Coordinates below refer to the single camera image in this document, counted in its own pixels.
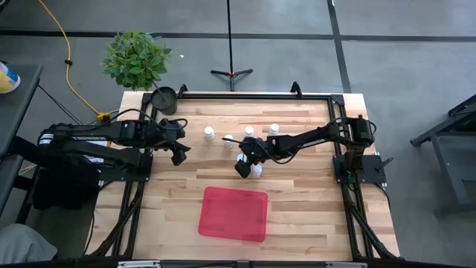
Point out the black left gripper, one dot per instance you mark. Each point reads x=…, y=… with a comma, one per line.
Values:
x=167, y=136

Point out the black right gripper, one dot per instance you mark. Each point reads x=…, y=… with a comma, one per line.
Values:
x=256, y=147

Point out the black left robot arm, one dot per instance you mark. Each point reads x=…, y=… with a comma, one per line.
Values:
x=93, y=134

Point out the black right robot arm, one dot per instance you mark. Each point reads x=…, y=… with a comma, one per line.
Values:
x=316, y=136

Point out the red translucent plastic basket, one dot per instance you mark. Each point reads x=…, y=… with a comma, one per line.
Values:
x=230, y=216

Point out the black plant pot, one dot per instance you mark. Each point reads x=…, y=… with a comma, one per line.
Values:
x=165, y=104

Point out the green leafy plant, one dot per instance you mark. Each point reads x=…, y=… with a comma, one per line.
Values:
x=134, y=59

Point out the black tripod stand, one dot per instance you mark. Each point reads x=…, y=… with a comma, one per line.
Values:
x=230, y=37

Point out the black bag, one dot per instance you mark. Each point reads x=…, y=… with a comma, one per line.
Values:
x=63, y=186

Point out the black clamp lever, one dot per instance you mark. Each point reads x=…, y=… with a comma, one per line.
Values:
x=385, y=164

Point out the black side table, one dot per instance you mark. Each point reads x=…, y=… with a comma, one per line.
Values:
x=18, y=104

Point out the dark grey bench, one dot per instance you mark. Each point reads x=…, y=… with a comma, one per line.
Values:
x=9, y=182

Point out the person's leg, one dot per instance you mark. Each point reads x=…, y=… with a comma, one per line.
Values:
x=22, y=245

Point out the yellow blue white container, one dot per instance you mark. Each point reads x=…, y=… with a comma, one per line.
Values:
x=7, y=78

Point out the black metal cart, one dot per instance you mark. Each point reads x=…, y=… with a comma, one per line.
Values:
x=446, y=149

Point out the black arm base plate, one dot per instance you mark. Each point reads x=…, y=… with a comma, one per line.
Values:
x=122, y=175
x=372, y=167

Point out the black aluminium table frame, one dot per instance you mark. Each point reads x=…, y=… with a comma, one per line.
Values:
x=260, y=96

